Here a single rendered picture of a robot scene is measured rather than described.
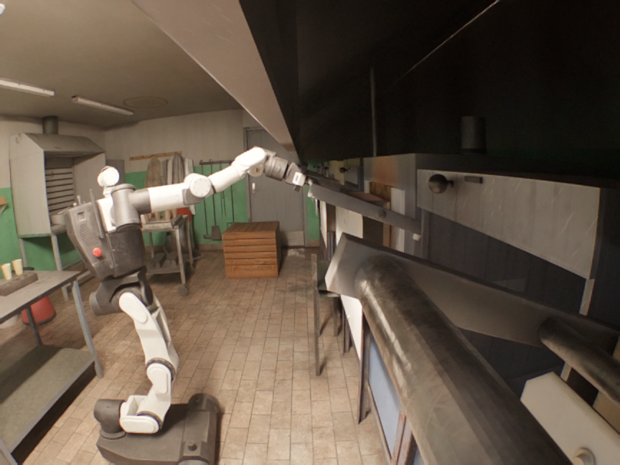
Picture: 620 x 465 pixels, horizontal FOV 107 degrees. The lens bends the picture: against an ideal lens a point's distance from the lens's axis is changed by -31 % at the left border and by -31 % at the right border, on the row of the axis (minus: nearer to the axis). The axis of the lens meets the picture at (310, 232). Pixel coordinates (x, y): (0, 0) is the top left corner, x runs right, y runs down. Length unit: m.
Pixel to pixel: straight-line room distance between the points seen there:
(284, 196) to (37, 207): 3.95
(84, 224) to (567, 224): 1.31
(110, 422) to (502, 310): 1.82
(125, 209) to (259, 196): 4.81
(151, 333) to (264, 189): 4.65
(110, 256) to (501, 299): 1.26
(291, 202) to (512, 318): 5.66
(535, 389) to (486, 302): 0.07
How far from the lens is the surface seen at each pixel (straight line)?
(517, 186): 0.39
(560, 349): 0.24
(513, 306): 0.23
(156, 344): 1.51
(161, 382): 1.56
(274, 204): 5.85
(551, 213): 0.35
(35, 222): 4.66
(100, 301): 1.50
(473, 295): 0.21
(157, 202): 1.19
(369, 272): 0.16
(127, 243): 1.34
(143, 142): 6.49
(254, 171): 1.33
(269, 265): 4.37
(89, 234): 1.31
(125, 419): 1.80
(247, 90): 0.24
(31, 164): 4.64
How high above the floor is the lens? 1.44
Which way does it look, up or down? 12 degrees down
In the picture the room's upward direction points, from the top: 2 degrees counter-clockwise
